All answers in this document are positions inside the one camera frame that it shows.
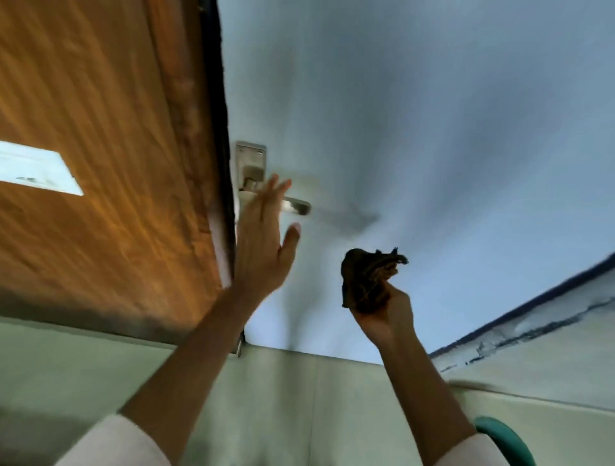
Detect person's right hand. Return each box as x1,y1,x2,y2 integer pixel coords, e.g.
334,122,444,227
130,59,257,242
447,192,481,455
349,281,415,348

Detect person's right forearm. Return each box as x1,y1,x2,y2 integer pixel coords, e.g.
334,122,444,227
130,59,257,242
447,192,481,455
379,331,481,466

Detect silver door handle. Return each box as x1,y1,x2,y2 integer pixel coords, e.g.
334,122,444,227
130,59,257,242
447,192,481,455
234,141,312,217

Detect teal round object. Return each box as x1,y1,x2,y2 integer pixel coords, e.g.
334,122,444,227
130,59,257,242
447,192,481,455
473,416,537,466

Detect person's left forearm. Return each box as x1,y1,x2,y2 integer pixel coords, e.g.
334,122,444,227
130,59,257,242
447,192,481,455
118,284,262,466

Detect dark brown cloth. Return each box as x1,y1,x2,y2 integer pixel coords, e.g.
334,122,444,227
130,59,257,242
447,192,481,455
340,247,409,316

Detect white left sleeve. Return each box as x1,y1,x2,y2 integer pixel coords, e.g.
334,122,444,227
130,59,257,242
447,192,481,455
54,414,172,466

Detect white label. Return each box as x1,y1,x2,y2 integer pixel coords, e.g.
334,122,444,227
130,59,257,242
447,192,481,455
0,140,85,197

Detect white sleeve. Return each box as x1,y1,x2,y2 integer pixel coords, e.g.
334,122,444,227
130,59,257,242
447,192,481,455
434,432,511,466
54,414,172,466

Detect brown wooden door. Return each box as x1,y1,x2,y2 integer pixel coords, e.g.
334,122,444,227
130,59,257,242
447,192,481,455
0,0,237,347

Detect white right sleeve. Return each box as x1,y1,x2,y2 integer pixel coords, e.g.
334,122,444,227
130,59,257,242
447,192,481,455
434,432,511,466

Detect person's left hand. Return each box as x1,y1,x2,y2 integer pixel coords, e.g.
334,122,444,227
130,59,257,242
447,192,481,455
232,174,302,301

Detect white door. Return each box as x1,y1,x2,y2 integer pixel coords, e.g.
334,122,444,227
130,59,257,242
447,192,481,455
216,0,615,366

